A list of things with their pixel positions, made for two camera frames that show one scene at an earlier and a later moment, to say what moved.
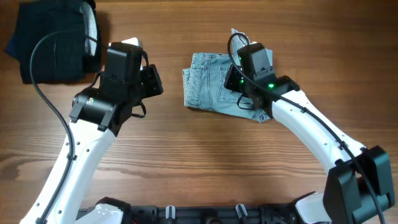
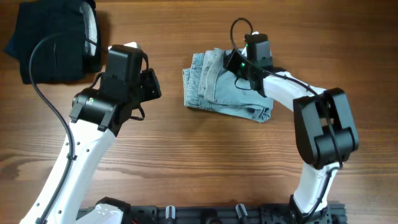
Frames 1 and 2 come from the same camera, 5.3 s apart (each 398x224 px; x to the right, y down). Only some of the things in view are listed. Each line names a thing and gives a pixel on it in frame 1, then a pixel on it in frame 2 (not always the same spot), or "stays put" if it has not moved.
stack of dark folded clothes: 60,57 stays put
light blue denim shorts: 204,88 stays put
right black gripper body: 234,80 -> 239,64
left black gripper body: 150,84 stays put
